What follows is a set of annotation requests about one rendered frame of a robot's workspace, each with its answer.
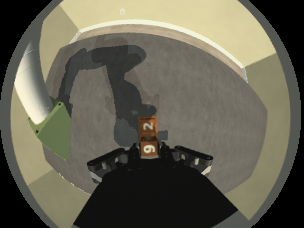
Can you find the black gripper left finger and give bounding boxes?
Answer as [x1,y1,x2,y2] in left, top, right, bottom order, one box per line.
[87,140,142,184]

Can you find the brown number cube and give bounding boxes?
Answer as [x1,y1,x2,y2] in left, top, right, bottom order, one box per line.
[140,118,156,134]
[140,136,158,156]

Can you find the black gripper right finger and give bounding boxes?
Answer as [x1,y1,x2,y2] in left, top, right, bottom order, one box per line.
[158,140,213,177]

